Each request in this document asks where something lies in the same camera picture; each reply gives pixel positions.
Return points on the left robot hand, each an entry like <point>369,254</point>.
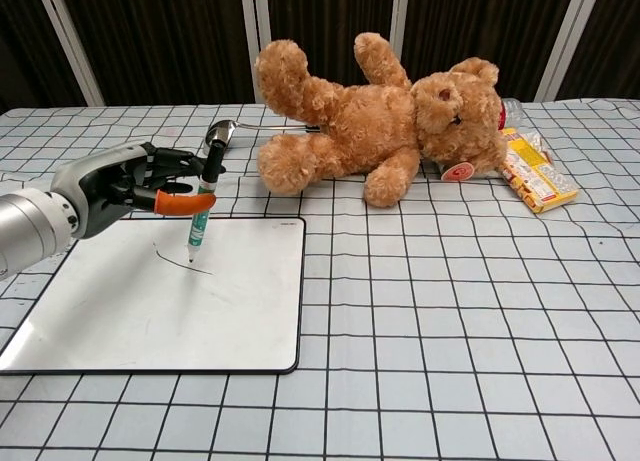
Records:
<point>95,181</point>

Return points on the green whiteboard marker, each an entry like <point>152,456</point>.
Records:
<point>197,231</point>

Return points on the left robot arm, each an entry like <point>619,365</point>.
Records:
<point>30,226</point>

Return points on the stainless steel ladle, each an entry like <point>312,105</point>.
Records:
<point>229,128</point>

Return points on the white dry-erase board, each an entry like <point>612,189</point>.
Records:
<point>175,311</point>

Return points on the brown plush teddy bear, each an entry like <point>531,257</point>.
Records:
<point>370,121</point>

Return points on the white black-grid tablecloth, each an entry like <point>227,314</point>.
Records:
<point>450,331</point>

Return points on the clear bottle red label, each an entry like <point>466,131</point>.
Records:
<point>512,112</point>

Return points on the yellow snack package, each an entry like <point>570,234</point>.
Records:
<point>540,181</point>

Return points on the white partition post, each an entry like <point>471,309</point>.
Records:
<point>262,31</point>
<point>70,46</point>
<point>565,46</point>
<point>402,31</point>

